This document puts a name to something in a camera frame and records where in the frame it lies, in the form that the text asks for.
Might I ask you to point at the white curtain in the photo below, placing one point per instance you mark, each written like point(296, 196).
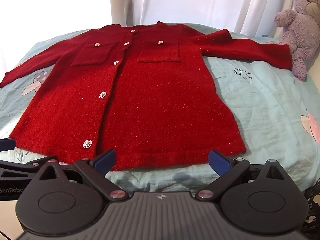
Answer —
point(187, 0)

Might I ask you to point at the light blue printed bed sheet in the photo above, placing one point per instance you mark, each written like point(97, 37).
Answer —
point(262, 100)

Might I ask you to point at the black printed bag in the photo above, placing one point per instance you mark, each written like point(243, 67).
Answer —
point(313, 205)

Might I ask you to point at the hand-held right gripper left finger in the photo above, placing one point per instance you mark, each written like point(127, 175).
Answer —
point(105, 160)

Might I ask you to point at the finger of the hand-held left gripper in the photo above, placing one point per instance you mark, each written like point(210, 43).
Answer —
point(15, 167)
point(6, 144)

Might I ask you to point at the red knit cardigan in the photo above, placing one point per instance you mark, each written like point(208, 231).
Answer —
point(155, 100)

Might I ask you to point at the purple teddy bear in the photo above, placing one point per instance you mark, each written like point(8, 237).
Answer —
point(297, 30)

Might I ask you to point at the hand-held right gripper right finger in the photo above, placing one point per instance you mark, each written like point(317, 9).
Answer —
point(219, 162)

